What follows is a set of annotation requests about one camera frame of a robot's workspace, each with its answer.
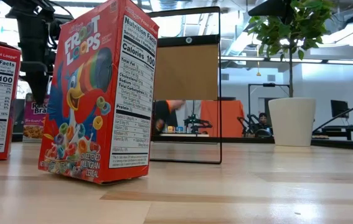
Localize white plant pot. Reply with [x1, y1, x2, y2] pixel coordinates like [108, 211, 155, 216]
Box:
[268, 97, 317, 147]

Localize thin black cable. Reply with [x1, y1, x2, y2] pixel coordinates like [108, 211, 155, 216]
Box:
[313, 95, 353, 132]

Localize dark grey cover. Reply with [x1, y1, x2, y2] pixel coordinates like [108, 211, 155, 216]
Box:
[11, 98, 26, 134]

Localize black metal stand frame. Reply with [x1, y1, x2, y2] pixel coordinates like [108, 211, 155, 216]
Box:
[247, 83, 291, 116]

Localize person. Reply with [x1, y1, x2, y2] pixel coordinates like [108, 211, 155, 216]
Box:
[258, 112, 270, 131]
[154, 99, 187, 134]

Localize purple Raisin Bran cereal box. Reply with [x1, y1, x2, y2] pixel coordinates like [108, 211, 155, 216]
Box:
[22, 92, 50, 143]

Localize black background desk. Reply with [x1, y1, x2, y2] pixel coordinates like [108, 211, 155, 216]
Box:
[312, 124, 353, 141]

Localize black table frame rail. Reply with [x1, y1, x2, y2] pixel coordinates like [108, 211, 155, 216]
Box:
[11, 132, 276, 144]

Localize black monitor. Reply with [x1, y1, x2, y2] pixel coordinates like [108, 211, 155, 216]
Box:
[331, 99, 350, 119]

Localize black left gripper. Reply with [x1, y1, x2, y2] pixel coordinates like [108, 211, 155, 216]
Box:
[19, 14, 57, 105]

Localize wooden shelf with black frame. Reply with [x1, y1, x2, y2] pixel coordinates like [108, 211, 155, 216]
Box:
[147, 6, 223, 165]

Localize green leafy plant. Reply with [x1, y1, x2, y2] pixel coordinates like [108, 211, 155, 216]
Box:
[247, 0, 336, 99]

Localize orange cloth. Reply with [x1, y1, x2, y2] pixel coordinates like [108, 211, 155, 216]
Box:
[200, 100, 245, 138]

